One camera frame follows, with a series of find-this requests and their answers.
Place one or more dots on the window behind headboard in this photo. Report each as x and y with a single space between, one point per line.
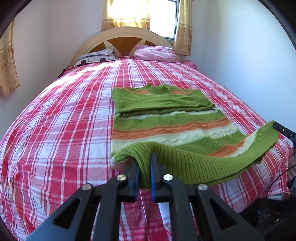
163 18

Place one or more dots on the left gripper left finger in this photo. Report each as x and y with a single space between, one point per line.
92 212

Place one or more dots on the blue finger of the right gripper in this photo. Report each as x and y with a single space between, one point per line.
285 131

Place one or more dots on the yellow curtain at left window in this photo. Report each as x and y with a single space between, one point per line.
8 75

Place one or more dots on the yellow curtain right of headboard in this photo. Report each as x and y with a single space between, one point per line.
183 37

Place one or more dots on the pink pillow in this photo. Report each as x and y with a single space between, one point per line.
154 53

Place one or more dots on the grey patterned pillow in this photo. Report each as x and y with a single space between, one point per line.
104 55

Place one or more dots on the green striped knit sweater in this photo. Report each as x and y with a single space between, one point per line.
186 131

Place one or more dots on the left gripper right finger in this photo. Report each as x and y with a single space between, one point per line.
196 212

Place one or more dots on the yellow curtain of headboard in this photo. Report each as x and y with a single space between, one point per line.
125 13
183 37

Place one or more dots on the red plaid bed sheet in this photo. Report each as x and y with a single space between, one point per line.
63 139

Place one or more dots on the yellow curtain left of headboard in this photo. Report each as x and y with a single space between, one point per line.
125 13

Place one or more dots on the cream wooden headboard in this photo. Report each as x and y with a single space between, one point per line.
123 40

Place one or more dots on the person's right hand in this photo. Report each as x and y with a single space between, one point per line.
291 166

